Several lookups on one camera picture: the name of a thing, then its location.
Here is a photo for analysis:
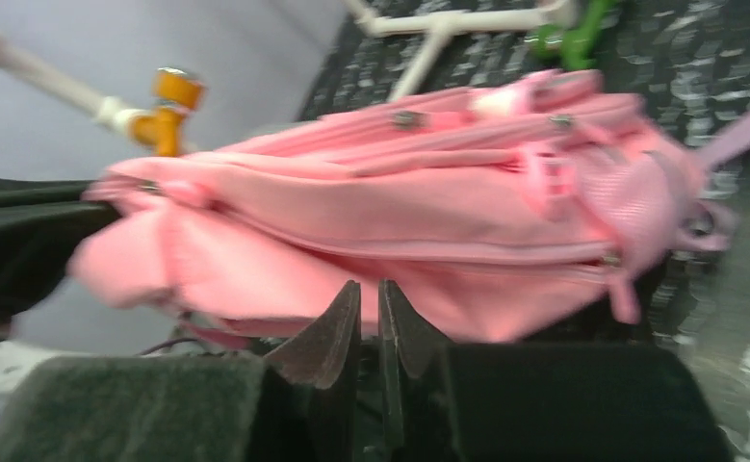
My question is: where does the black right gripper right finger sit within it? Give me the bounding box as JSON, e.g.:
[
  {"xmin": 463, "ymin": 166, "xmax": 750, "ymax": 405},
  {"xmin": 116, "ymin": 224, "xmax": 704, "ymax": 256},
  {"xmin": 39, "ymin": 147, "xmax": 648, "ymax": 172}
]
[{"xmin": 378, "ymin": 280, "xmax": 732, "ymax": 461}]

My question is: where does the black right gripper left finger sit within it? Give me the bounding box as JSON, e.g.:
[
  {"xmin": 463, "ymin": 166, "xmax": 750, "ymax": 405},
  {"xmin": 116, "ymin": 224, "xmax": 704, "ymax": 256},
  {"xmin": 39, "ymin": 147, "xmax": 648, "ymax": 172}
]
[{"xmin": 0, "ymin": 281, "xmax": 361, "ymax": 461}]

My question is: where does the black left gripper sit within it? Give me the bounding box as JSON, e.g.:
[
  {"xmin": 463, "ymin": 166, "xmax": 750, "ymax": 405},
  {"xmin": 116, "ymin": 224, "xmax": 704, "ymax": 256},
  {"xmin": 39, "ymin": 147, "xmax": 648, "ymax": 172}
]
[{"xmin": 0, "ymin": 179, "xmax": 120, "ymax": 341}]

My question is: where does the pink student backpack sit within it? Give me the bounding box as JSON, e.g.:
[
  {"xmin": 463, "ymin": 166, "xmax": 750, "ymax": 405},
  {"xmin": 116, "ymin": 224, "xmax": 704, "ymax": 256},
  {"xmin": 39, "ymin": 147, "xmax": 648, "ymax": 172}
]
[{"xmin": 69, "ymin": 70, "xmax": 750, "ymax": 343}]

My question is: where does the orange plastic tap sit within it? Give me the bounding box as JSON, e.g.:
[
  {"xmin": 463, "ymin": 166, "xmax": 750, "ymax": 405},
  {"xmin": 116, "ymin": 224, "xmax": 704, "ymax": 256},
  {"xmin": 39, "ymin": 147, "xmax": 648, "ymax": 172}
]
[{"xmin": 126, "ymin": 66, "xmax": 205, "ymax": 157}]

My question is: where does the white PVC pipe frame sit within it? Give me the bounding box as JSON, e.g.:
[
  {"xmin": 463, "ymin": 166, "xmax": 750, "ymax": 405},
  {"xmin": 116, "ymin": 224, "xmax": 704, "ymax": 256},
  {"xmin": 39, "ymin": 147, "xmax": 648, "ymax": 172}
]
[{"xmin": 0, "ymin": 1, "xmax": 545, "ymax": 139}]

